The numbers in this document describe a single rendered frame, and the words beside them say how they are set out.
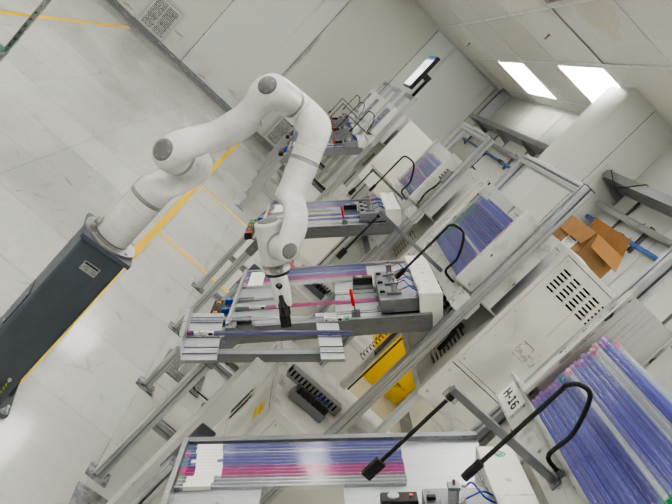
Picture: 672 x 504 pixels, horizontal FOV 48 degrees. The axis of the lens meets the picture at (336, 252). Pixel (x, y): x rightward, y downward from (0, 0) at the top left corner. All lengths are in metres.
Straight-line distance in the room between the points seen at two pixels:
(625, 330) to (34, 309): 1.79
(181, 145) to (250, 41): 8.95
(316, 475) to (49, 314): 1.22
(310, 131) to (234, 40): 9.12
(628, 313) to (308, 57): 9.72
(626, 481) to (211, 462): 0.91
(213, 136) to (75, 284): 0.66
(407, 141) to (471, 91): 4.34
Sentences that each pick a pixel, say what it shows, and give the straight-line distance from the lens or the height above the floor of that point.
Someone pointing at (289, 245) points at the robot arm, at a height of 1.16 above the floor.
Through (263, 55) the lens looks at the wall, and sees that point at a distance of 11.26.
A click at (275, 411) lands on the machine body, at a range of 2.72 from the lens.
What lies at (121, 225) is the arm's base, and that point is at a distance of 2.49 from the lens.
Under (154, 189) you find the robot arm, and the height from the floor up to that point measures 0.94.
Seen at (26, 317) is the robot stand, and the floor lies 0.35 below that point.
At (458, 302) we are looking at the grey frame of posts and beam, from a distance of 2.55.
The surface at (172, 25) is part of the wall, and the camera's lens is 11.42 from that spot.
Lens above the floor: 1.62
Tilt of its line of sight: 10 degrees down
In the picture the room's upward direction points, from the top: 44 degrees clockwise
